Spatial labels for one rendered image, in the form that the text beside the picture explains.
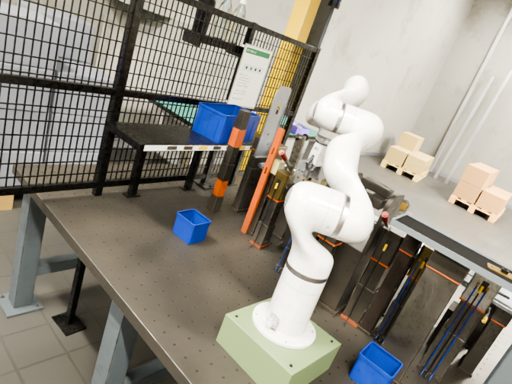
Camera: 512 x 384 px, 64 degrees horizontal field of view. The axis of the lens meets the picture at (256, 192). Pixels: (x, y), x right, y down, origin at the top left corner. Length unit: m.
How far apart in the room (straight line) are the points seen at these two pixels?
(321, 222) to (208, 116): 0.95
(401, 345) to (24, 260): 1.59
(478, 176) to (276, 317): 6.81
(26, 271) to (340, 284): 1.40
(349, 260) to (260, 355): 0.52
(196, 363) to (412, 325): 0.63
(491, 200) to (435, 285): 6.54
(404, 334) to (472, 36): 9.40
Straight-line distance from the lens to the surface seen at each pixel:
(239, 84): 2.10
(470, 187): 7.80
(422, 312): 1.32
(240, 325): 1.16
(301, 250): 1.06
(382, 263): 1.45
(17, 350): 2.11
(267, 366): 1.13
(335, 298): 1.55
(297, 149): 1.64
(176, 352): 1.18
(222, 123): 1.79
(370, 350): 1.40
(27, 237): 2.05
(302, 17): 2.43
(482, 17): 10.50
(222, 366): 1.18
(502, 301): 1.59
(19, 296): 2.24
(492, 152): 9.99
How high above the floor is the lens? 1.51
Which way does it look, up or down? 20 degrees down
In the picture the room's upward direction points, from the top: 20 degrees clockwise
